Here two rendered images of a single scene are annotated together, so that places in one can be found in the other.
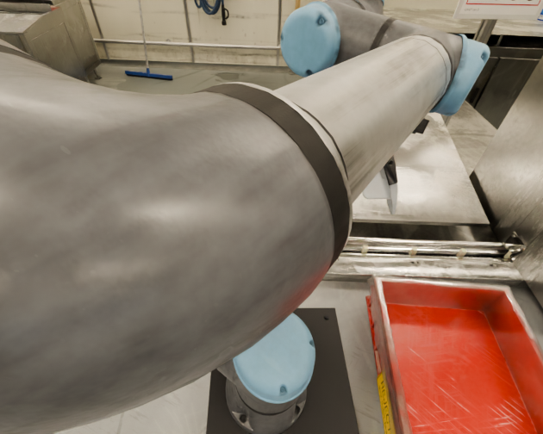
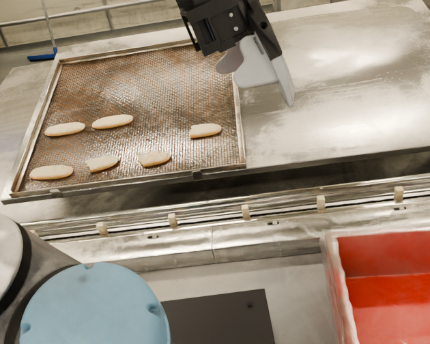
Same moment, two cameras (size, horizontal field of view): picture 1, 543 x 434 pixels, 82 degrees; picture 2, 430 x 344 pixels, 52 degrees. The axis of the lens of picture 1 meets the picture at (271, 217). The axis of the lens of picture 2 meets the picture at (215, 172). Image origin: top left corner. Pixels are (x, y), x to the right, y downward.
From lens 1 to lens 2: 0.21 m
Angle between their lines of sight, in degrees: 10
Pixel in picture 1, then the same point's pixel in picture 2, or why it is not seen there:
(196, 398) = not seen: outside the picture
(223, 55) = (149, 13)
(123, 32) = (21, 10)
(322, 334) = (243, 330)
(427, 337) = not seen: outside the picture
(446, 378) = not seen: outside the picture
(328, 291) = (268, 273)
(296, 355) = (119, 327)
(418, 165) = (395, 74)
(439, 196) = not seen: outside the picture
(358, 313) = (317, 299)
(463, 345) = not seen: outside the picture
